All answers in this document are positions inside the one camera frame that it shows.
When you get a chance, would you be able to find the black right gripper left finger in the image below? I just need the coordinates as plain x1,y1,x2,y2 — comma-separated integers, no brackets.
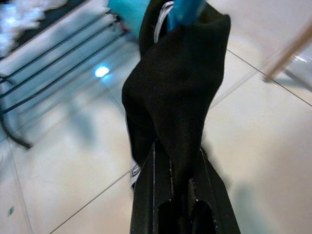
131,141,173,234

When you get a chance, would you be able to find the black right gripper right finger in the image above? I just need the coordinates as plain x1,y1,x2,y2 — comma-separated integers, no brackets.
190,148,242,234

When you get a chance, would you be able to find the black garment white band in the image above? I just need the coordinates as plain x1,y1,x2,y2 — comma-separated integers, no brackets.
121,0,232,195

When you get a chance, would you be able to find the blue plastic hanger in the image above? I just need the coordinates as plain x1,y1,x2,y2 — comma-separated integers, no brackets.
106,0,208,28

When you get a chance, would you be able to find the wooden stick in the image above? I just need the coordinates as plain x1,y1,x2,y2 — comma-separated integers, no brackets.
263,21,312,82

